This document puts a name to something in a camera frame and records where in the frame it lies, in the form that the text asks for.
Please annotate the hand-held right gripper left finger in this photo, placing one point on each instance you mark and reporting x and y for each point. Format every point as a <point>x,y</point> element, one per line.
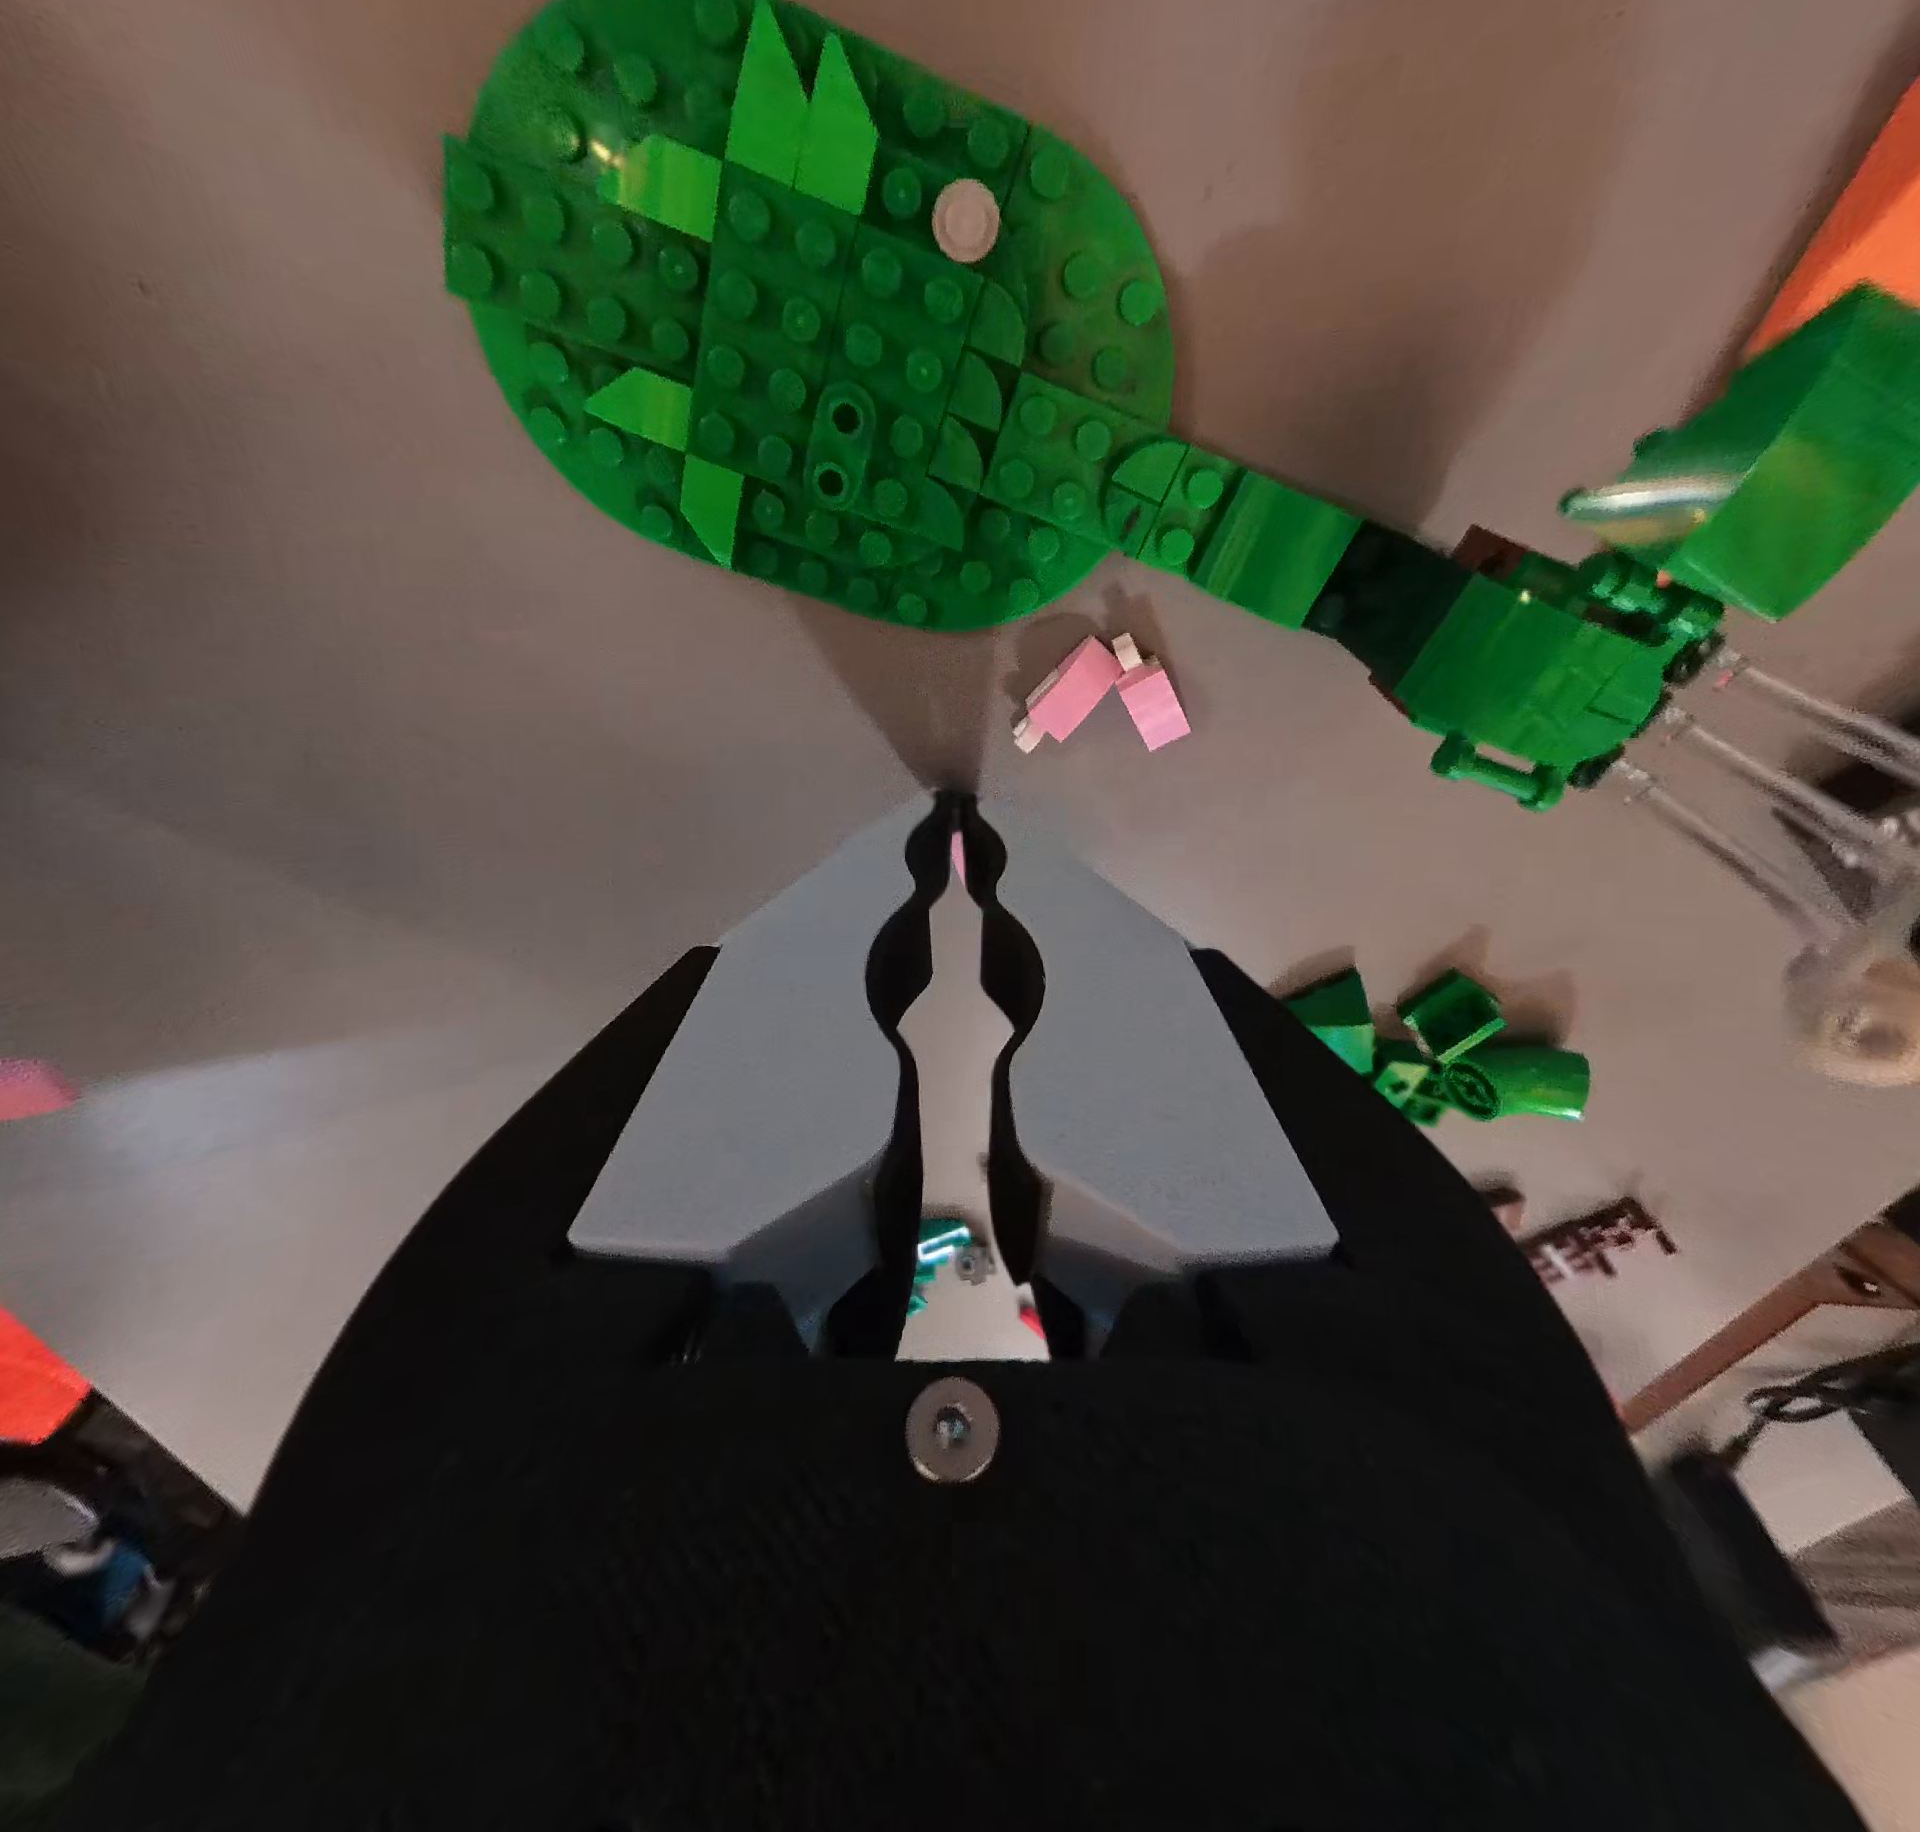
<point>750,1097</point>

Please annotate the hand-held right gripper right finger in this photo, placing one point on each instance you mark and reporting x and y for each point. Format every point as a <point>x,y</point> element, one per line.
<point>1171,1097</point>

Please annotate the pile of teal green lego pieces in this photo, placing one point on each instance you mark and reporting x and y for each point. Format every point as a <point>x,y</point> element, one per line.
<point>939,1241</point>

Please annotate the pile of bright green lego pieces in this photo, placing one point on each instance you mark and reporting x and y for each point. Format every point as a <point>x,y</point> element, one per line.
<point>1514,1083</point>

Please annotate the light pink lego petal piece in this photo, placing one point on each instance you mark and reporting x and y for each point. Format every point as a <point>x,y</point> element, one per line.
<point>1154,706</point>
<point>1072,692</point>

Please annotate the pile of brown lego pieces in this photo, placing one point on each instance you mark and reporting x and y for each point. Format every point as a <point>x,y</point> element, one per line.
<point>1605,1241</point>

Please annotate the transparent lego stand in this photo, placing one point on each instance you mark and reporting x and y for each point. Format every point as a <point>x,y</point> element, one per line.
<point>1861,1022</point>

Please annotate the green lego base with stem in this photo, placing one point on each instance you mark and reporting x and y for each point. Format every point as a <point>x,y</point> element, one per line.
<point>840,363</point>

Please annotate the orange lego piece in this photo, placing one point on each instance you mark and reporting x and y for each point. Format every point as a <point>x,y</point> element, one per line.
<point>1861,227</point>

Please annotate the orange red object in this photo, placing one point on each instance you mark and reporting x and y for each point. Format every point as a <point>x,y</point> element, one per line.
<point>39,1382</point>

